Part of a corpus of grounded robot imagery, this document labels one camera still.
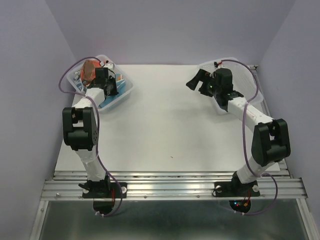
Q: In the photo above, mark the orange crumpled towel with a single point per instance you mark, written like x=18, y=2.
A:
x=87, y=71

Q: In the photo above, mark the small patterned towels in basket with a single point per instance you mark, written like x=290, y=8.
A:
x=80, y=86

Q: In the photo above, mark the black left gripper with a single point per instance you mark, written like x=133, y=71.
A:
x=114, y=91

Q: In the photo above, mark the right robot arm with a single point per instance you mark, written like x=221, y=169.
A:
x=270, y=140

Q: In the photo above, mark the white basket with towels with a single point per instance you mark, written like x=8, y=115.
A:
x=125, y=87

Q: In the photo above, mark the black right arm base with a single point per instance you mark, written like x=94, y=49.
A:
x=227, y=189

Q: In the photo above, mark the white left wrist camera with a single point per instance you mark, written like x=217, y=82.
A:
x=107, y=64

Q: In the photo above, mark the white empty plastic basket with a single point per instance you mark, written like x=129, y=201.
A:
x=242, y=80

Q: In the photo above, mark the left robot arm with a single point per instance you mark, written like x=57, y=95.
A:
x=80, y=122

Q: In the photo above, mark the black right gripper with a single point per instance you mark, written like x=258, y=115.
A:
x=201, y=75

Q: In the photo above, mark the aluminium mounting rail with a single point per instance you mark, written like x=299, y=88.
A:
x=156, y=186

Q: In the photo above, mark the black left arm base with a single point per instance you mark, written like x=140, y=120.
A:
x=101, y=190

